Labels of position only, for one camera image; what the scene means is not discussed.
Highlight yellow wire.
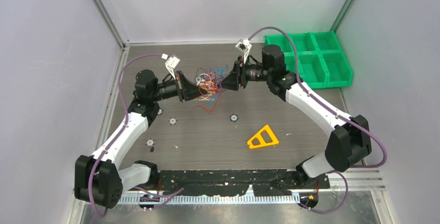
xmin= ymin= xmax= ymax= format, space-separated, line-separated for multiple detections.
xmin=199 ymin=78 xmax=221 ymax=94

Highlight poker chip lower left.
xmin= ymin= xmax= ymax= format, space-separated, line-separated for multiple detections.
xmin=145 ymin=139 xmax=155 ymax=147

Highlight yellow triangular plastic part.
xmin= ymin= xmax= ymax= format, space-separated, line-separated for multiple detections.
xmin=247 ymin=124 xmax=279 ymax=149

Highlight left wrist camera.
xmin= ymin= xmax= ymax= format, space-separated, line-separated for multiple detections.
xmin=161 ymin=53 xmax=180 ymax=74

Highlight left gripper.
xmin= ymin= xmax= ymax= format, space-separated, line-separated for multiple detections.
xmin=152 ymin=71 xmax=207 ymax=103

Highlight left controller board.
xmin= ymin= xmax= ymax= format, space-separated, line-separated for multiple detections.
xmin=139 ymin=194 xmax=160 ymax=210

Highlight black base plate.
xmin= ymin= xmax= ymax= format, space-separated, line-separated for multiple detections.
xmin=146 ymin=169 xmax=330 ymax=197

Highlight poker chip centre right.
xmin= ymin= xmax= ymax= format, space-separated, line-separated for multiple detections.
xmin=230 ymin=114 xmax=239 ymax=122

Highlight right controller board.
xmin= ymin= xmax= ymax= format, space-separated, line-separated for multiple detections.
xmin=298 ymin=192 xmax=319 ymax=208

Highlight controller board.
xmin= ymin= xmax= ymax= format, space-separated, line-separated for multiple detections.
xmin=139 ymin=194 xmax=160 ymax=210
xmin=298 ymin=192 xmax=319 ymax=208

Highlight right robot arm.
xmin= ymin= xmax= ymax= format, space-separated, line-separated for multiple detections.
xmin=221 ymin=41 xmax=372 ymax=188

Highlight blue wire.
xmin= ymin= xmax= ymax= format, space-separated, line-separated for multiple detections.
xmin=210 ymin=65 xmax=229 ymax=94

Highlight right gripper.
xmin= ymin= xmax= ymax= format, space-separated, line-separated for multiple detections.
xmin=218 ymin=57 xmax=272 ymax=92

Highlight green compartment bin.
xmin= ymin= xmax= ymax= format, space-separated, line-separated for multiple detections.
xmin=264 ymin=31 xmax=354 ymax=90

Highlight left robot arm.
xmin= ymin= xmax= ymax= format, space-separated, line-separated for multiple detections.
xmin=74 ymin=69 xmax=207 ymax=209

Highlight red wire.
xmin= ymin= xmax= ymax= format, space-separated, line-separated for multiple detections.
xmin=190 ymin=73 xmax=224 ymax=120

